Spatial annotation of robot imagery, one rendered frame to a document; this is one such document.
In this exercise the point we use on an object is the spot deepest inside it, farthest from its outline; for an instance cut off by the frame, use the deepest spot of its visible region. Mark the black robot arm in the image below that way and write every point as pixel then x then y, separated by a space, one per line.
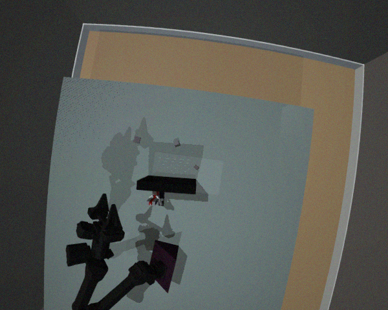
pixel 96 269

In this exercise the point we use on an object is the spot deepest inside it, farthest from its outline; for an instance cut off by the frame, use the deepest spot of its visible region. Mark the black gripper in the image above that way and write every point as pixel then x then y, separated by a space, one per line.
pixel 110 226

